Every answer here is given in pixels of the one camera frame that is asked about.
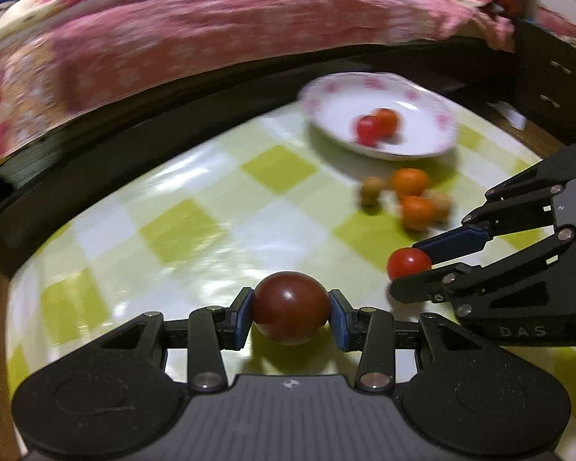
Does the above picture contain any dark nightstand with drawers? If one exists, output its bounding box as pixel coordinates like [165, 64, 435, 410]
[513, 18, 576, 157]

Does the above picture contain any orange cherry tomato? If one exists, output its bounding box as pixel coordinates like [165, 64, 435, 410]
[374, 108, 399, 136]

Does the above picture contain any dark red tomato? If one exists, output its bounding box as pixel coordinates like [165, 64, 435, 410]
[252, 273, 330, 345]

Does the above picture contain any small orange mandarin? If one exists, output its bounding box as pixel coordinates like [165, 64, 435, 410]
[390, 168, 432, 199]
[400, 195, 437, 231]

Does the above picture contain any white floral plate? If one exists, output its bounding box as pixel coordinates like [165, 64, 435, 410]
[301, 72, 458, 162]

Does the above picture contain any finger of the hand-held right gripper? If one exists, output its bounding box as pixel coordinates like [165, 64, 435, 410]
[414, 151, 566, 263]
[389, 228, 576, 318]

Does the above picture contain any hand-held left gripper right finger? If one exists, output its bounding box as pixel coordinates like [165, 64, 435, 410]
[329, 289, 491, 393]

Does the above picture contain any green checkered tablecloth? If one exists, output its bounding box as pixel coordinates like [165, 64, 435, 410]
[5, 91, 576, 443]

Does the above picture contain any pink floral bed sheet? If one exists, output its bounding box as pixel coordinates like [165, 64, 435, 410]
[0, 0, 516, 164]

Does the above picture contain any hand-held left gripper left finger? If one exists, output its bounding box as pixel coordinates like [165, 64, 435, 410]
[95, 288, 256, 393]

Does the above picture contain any brown longan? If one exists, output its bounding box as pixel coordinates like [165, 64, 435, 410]
[360, 177, 389, 207]
[425, 191, 452, 224]

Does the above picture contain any red cherry tomato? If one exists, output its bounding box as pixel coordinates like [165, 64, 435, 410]
[387, 247, 433, 282]
[356, 115, 383, 146]

